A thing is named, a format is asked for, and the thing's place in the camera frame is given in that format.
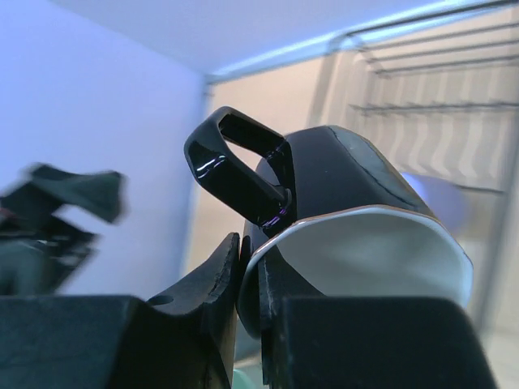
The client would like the lavender cup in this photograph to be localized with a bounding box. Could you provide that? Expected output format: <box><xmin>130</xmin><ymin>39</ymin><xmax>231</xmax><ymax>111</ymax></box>
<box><xmin>401</xmin><ymin>172</ymin><xmax>470</xmax><ymax>241</ymax></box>

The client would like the green cup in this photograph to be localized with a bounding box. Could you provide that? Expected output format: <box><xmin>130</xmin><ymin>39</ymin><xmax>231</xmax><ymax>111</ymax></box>
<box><xmin>232</xmin><ymin>365</ymin><xmax>265</xmax><ymax>389</ymax></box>

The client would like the aluminium frame rail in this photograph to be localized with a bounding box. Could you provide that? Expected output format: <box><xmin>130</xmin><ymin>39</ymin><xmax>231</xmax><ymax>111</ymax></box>
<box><xmin>203</xmin><ymin>1</ymin><xmax>518</xmax><ymax>96</ymax></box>

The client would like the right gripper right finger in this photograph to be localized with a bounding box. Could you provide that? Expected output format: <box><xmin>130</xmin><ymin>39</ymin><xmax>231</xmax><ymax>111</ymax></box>
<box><xmin>259</xmin><ymin>259</ymin><xmax>497</xmax><ymax>389</ymax></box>

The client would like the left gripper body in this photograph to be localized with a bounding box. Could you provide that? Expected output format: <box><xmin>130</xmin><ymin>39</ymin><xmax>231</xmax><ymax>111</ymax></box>
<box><xmin>1</xmin><ymin>218</ymin><xmax>97</xmax><ymax>296</ymax></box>

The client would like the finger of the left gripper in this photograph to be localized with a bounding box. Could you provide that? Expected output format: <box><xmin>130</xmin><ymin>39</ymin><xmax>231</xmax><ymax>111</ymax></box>
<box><xmin>1</xmin><ymin>163</ymin><xmax>126</xmax><ymax>224</ymax></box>

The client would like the black mug white inside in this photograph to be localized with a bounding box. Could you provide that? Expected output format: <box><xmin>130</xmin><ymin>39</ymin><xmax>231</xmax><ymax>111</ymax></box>
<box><xmin>184</xmin><ymin>106</ymin><xmax>474</xmax><ymax>338</ymax></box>

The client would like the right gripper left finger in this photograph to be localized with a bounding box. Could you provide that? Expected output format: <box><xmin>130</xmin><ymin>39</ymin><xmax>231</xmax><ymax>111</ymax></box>
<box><xmin>1</xmin><ymin>233</ymin><xmax>240</xmax><ymax>388</ymax></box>

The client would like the black wire dish rack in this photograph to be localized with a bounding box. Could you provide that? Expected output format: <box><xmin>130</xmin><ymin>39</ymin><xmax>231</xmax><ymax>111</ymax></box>
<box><xmin>308</xmin><ymin>8</ymin><xmax>518</xmax><ymax>334</ymax></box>

